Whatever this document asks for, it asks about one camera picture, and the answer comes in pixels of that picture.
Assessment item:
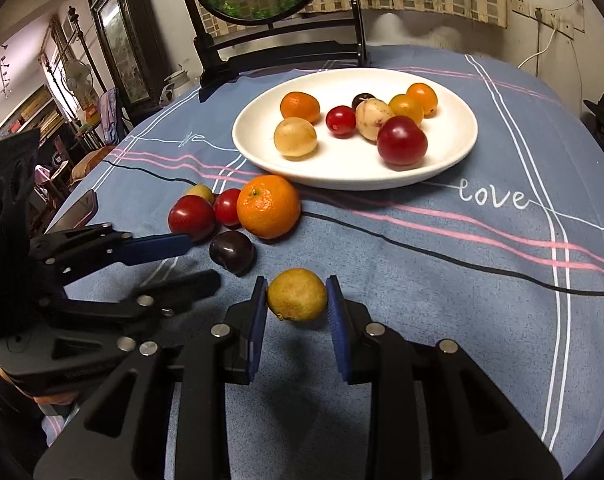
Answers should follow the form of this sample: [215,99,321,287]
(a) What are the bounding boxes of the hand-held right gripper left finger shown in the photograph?
[34,276,270,480]

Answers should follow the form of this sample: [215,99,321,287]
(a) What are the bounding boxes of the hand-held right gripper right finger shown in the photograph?
[324,275,565,480]

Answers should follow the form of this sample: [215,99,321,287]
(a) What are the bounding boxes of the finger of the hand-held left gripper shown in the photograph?
[29,225,193,286]
[39,269,221,322]

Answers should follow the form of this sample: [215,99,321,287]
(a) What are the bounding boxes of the yellow-green lime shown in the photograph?
[267,268,329,322]

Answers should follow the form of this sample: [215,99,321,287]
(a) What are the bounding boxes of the white oval plate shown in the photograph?
[232,67,478,191]

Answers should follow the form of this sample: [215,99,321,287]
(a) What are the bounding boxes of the pale beige round fruit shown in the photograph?
[274,116,318,158]

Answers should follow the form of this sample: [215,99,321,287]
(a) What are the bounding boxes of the large red plum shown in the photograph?
[377,115,429,168]

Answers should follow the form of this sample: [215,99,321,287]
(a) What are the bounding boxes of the small red plum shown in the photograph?
[326,105,357,138]
[213,188,243,227]

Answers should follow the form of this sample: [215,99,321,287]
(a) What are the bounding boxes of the beige spotted round fruit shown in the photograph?
[355,98,395,142]

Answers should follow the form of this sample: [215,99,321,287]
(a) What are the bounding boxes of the yellow-orange round fruit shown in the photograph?
[388,94,425,127]

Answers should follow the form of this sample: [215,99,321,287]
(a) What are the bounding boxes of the small orange round fruit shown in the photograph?
[406,82,439,118]

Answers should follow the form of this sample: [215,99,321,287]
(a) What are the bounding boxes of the person's left hand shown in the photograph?
[29,390,80,407]

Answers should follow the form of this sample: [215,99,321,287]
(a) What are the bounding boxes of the smartphone with red case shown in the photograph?
[47,190,99,233]

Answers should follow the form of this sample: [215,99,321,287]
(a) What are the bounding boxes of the brown cushion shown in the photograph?
[72,146,116,181]

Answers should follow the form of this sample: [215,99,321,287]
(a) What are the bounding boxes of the blue striped tablecloth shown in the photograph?
[42,45,604,480]

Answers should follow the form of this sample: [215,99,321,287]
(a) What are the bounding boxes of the purple cloth on chair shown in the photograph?
[98,87,126,143]

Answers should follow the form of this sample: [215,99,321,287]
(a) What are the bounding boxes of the white standing fan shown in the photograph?
[64,60,96,107]

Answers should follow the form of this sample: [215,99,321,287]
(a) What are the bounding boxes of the white kettle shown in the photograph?
[163,65,193,104]

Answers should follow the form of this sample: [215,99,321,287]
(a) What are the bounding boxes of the dark wooden coat stand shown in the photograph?
[67,5,108,96]

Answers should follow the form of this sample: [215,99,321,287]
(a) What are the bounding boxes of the dark wooden framed picture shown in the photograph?
[86,0,167,111]

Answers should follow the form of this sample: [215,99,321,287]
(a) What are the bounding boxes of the white power cable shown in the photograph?
[518,7,558,69]

